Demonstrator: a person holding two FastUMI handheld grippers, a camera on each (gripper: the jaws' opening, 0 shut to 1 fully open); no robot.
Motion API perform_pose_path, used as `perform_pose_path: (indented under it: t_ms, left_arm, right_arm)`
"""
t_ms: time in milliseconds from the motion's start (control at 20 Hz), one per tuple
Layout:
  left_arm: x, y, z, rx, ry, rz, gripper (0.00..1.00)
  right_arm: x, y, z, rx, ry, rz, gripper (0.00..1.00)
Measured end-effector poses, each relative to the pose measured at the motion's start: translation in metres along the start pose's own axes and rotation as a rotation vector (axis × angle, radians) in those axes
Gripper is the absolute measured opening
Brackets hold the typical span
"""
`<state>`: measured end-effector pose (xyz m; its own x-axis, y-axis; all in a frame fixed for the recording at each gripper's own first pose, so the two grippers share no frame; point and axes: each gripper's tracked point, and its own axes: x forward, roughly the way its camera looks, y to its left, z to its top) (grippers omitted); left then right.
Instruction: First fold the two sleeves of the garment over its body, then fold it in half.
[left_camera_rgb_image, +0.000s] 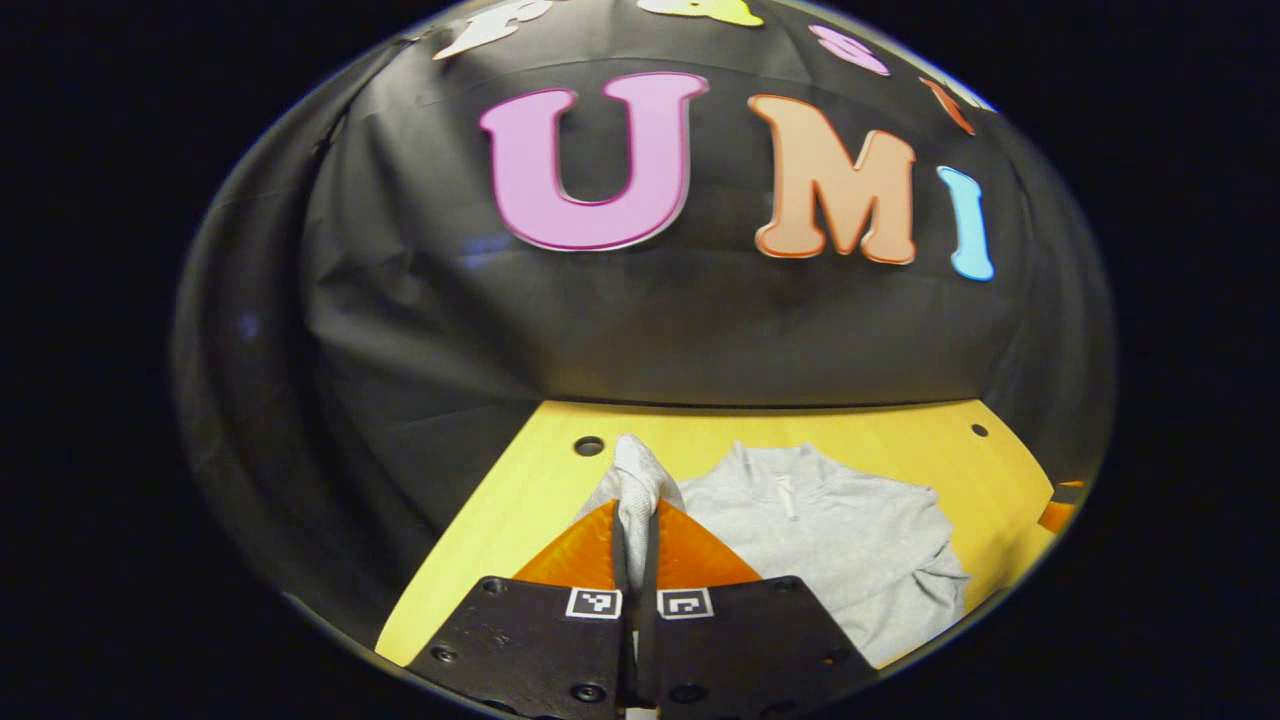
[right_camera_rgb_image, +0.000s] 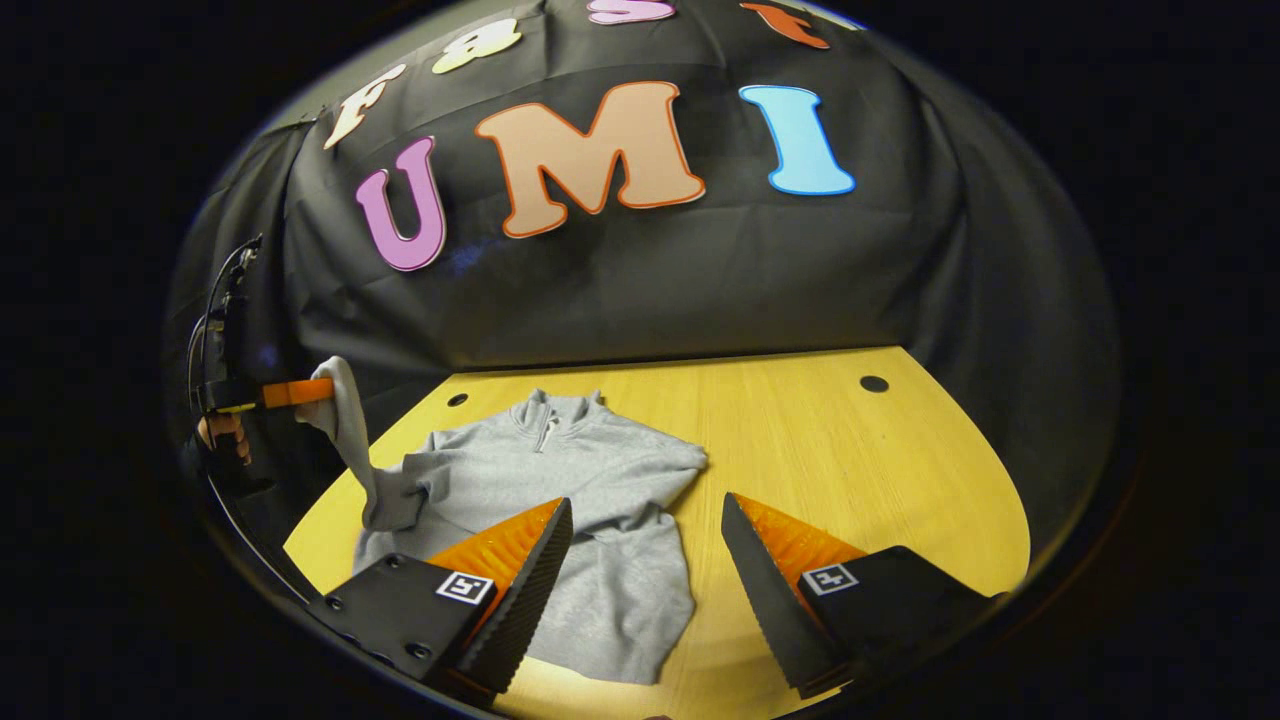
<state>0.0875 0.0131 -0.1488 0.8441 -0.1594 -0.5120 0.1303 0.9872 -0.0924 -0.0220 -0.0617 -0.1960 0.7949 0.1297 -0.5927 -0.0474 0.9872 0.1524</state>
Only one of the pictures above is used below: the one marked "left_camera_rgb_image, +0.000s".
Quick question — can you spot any black backdrop cloth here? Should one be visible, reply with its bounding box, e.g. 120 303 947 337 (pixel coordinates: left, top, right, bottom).
170 0 1116 641

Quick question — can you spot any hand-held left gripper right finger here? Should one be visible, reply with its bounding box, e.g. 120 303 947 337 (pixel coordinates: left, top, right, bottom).
637 498 881 717

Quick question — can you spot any grey sweatshirt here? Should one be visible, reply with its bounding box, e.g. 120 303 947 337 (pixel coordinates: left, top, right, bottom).
575 435 971 669

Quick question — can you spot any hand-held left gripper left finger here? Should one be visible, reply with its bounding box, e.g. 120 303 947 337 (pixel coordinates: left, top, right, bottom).
405 498 638 720

